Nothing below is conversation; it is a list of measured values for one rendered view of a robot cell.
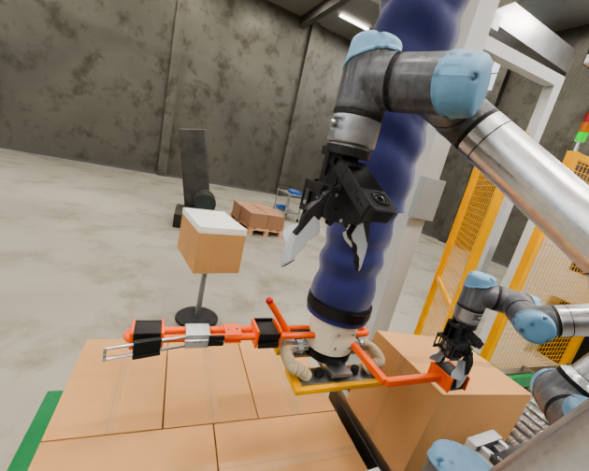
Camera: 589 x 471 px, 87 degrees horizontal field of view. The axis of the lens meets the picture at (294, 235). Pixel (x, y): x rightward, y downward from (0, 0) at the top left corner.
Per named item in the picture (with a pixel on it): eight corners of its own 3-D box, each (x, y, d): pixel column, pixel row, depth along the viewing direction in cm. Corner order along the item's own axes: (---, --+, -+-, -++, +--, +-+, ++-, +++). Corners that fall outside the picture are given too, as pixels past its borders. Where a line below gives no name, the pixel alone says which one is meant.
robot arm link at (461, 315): (467, 302, 98) (491, 315, 91) (462, 314, 99) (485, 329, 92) (451, 301, 95) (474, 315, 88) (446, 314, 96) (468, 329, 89)
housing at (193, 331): (206, 335, 97) (208, 322, 96) (208, 349, 91) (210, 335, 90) (182, 335, 94) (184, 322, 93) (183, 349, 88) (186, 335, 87)
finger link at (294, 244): (271, 255, 52) (309, 217, 53) (285, 270, 47) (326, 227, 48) (260, 244, 50) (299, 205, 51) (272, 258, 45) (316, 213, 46)
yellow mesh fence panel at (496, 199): (396, 368, 295) (476, 146, 245) (407, 372, 293) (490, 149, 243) (397, 439, 214) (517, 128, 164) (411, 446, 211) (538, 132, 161)
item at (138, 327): (163, 333, 93) (165, 319, 91) (162, 349, 86) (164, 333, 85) (131, 334, 89) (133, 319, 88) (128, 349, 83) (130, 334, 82)
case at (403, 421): (427, 398, 178) (457, 339, 171) (492, 465, 143) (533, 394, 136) (345, 399, 152) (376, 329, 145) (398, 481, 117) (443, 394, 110)
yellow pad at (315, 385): (366, 366, 117) (370, 355, 115) (382, 386, 108) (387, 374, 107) (283, 373, 103) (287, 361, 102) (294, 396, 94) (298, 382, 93)
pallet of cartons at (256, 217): (283, 238, 659) (288, 219, 648) (241, 234, 620) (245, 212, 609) (265, 221, 777) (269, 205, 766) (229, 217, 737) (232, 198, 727)
